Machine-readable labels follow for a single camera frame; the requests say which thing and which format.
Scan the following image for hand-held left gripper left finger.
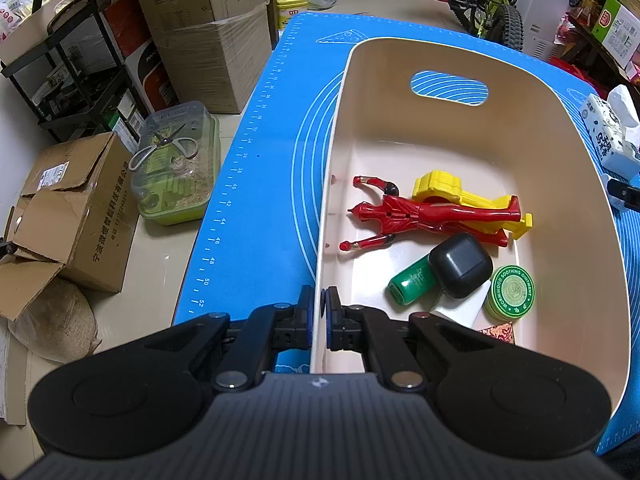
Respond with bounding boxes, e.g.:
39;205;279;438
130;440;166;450
145;285;317;393

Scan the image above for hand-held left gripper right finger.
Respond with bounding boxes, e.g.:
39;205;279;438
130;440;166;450
322;287;501;393

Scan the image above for green bottle with silver cap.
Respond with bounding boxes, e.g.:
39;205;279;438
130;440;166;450
387;254;440;307

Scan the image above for red toy figure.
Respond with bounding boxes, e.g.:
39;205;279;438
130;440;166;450
339;175;522;253

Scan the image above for white card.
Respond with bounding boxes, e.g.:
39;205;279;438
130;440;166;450
432;294;488;330

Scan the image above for black rounded case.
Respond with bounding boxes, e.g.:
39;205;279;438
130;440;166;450
429;232;494;300

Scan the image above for yellow plastic toy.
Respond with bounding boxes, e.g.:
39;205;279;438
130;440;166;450
411;170;534;242

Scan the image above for red patterned packet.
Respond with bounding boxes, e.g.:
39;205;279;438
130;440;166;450
475;321;517;346

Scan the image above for round green tin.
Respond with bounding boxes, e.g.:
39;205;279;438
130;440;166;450
484;265;536;322

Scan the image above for beige plastic storage bin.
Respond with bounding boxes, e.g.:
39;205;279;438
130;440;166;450
310;36;630;411

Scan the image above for blue silicone mat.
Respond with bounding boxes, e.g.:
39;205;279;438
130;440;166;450
172;11;640;461

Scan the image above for clear box with green base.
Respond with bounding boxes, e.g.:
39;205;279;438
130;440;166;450
129;101;222;226

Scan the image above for labelled brown cardboard box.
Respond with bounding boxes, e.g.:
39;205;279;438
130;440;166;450
12;132;141;293

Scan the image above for burlap sack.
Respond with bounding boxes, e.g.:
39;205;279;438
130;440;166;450
7;277;103;363

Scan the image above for red and white carton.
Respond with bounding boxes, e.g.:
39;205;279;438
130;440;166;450
125;40;181;116

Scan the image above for large taped cardboard box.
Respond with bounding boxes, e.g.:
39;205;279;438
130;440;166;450
130;0;273;114

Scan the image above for yellow plastic jug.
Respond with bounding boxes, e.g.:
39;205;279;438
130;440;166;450
275;0;307;36

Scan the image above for white tissue pack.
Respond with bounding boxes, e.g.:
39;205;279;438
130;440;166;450
579;84;640;177

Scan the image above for black metal rack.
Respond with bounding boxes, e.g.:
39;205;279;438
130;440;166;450
0;0;132;143

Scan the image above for green and black bicycle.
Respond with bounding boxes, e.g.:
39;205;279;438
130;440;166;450
445;0;526;53

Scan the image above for white cabinet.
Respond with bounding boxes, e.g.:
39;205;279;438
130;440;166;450
520;5;567;63

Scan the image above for cardboard box on rack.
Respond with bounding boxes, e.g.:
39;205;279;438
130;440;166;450
0;0;92;66

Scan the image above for green and white carton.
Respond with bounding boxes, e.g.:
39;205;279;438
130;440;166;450
590;0;640;77

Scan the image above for grey handled scissors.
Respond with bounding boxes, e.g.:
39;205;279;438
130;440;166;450
129;122;198;171

